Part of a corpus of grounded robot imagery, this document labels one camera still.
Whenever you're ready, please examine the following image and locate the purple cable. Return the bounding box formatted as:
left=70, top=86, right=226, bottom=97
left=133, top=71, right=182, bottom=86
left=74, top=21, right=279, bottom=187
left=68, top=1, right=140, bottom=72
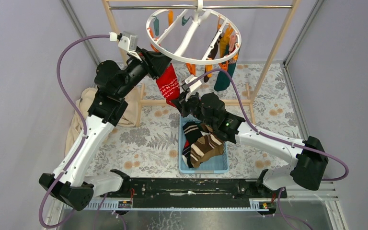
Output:
left=38, top=34, right=115, bottom=229
left=187, top=69, right=350, bottom=182

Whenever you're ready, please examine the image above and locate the tan brown sock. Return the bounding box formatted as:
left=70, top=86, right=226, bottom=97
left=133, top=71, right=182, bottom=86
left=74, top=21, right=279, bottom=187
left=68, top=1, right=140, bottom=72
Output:
left=199, top=123, right=213, bottom=135

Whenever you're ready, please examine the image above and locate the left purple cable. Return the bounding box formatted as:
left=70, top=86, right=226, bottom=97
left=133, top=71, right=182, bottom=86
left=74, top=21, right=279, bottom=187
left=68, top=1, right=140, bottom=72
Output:
left=38, top=34, right=115, bottom=229

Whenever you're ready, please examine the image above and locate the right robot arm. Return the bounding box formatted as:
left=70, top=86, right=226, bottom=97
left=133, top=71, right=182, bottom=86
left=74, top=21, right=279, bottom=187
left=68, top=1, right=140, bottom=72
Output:
left=172, top=92, right=328, bottom=197

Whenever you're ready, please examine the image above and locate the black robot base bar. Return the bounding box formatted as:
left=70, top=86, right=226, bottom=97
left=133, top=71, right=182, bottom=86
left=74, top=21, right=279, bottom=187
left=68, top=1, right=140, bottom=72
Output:
left=108, top=171, right=287, bottom=209

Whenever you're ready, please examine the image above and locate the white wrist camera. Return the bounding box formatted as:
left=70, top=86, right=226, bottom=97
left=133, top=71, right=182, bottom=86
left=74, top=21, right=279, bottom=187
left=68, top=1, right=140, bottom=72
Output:
left=109, top=31, right=142, bottom=61
left=182, top=75, right=202, bottom=101

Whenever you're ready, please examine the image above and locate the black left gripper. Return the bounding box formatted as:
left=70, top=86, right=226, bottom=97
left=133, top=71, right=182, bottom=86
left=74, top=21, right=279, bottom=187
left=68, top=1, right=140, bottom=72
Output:
left=115, top=45, right=171, bottom=99

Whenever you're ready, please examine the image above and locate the black sock with beige stripes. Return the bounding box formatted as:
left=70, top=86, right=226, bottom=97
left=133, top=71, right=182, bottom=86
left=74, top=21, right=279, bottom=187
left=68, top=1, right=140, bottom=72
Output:
left=182, top=121, right=203, bottom=168

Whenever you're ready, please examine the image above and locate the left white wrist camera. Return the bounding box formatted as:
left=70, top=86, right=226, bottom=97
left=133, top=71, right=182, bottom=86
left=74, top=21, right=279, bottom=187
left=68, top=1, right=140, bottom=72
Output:
left=109, top=31, right=142, bottom=61

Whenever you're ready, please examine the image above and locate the light blue plastic basket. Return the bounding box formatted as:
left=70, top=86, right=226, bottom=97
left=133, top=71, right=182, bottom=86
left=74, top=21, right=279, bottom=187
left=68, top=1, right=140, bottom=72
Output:
left=178, top=115, right=229, bottom=174

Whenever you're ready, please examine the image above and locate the dark brown sock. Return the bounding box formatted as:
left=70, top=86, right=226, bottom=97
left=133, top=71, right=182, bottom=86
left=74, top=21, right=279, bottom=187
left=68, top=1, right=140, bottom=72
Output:
left=203, top=36, right=221, bottom=83

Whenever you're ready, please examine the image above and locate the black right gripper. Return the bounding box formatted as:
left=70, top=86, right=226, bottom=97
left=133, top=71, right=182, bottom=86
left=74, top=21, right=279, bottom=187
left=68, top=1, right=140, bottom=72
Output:
left=171, top=88, right=215, bottom=128

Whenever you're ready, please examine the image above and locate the wooden drying rack frame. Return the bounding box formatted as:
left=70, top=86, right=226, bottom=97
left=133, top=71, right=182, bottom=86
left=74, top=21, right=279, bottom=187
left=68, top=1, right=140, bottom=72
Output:
left=101, top=0, right=300, bottom=127

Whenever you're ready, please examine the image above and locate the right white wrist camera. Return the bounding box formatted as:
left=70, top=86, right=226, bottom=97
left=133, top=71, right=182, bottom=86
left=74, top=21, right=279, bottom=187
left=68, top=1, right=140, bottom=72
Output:
left=182, top=75, right=202, bottom=101

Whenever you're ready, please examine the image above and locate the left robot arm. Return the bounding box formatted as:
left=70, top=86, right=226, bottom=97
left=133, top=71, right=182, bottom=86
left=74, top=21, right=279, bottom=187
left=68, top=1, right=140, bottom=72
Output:
left=39, top=48, right=171, bottom=211

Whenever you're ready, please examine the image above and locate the beige crumpled cloth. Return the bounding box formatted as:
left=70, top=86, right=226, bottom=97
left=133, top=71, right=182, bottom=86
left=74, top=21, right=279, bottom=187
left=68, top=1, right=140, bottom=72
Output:
left=65, top=87, right=140, bottom=156

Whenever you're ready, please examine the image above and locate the dark teal sock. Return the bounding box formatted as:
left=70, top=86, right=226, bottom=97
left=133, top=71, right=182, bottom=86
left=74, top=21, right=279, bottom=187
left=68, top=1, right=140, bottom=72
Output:
left=214, top=53, right=238, bottom=92

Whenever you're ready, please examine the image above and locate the mustard yellow sock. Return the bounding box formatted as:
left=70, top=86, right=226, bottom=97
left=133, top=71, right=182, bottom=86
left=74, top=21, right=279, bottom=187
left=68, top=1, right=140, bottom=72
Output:
left=219, top=28, right=233, bottom=58

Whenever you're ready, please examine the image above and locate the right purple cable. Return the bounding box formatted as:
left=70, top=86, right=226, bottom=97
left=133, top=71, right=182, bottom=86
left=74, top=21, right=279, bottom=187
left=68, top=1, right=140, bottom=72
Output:
left=187, top=69, right=350, bottom=182

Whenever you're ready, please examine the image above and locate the brown striped sock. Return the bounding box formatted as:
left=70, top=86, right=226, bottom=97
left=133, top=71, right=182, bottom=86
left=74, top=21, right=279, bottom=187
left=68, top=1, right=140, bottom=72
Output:
left=190, top=134, right=225, bottom=168

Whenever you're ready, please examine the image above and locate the red patterned sock pair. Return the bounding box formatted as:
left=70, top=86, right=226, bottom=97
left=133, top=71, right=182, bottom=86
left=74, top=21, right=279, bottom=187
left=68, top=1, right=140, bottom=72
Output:
left=156, top=64, right=180, bottom=108

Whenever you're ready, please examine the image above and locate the white round clip hanger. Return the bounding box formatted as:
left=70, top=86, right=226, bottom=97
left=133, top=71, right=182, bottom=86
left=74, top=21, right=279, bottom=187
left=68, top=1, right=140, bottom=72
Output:
left=146, top=0, right=242, bottom=65

